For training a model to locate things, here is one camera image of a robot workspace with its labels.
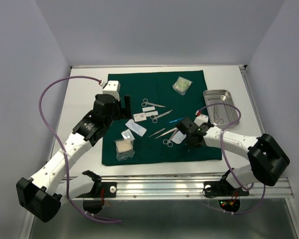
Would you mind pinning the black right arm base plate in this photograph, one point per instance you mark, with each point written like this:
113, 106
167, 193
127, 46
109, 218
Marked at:
213, 189

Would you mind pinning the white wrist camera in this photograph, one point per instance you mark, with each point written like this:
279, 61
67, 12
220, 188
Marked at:
112, 88
201, 119

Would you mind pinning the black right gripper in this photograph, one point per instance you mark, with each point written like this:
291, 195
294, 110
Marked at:
188, 143

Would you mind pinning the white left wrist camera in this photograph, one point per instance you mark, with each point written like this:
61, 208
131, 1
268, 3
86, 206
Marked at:
112, 88

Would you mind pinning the white paper strip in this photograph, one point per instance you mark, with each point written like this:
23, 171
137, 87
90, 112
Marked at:
153, 113
148, 109

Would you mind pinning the blue plastic scalpel handle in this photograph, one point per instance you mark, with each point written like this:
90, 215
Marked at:
176, 120

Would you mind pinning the green printed gauze packet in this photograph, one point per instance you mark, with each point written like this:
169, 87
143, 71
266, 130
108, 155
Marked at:
181, 85

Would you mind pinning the white paper strip lower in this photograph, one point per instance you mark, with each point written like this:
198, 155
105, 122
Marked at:
153, 113

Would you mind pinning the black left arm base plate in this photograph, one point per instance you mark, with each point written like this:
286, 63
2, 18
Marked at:
109, 189

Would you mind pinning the stainless steel instrument tray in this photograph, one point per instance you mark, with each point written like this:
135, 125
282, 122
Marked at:
224, 102

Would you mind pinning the steel scalpel handle long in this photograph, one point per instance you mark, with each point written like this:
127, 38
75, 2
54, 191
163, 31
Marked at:
167, 132

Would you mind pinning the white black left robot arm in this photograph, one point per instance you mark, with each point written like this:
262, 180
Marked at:
48, 189

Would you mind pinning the clear bag beige gauze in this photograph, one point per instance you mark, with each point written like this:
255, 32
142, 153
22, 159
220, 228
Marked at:
124, 149

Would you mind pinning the white paper strip upper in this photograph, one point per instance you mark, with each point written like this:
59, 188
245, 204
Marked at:
148, 109

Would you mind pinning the small suture needle packet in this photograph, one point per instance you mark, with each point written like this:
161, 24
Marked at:
139, 117

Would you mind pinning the curved steel scissors upper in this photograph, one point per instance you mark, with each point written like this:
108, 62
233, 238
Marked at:
146, 103

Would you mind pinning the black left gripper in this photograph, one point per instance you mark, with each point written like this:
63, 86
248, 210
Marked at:
127, 107

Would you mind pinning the long white blue pouch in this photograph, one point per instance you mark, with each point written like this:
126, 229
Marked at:
138, 129

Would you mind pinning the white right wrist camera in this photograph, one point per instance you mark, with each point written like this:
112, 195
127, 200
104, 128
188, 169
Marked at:
201, 119

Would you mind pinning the steel scalpel handle short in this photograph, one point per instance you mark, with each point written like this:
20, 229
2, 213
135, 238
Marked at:
157, 132

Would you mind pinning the green surgical drape cloth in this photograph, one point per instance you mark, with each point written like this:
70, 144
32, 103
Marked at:
157, 88

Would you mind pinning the white blue pouch right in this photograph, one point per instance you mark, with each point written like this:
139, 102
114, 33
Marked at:
178, 138

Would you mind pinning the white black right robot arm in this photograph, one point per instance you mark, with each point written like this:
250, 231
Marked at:
267, 160

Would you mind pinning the small white blue packet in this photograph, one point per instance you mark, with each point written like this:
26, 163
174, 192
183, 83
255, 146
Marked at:
127, 134

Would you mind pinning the aluminium front rail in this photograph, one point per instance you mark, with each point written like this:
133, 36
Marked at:
184, 187

